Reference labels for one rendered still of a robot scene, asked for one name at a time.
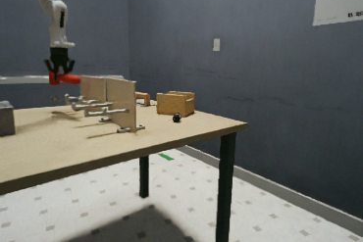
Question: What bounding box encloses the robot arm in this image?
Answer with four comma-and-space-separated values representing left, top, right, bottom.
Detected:
38, 0, 75, 48

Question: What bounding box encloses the small wooden crate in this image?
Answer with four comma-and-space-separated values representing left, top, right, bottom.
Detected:
156, 91, 195, 117

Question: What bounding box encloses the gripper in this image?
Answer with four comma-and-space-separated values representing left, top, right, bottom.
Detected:
44, 47, 75, 81

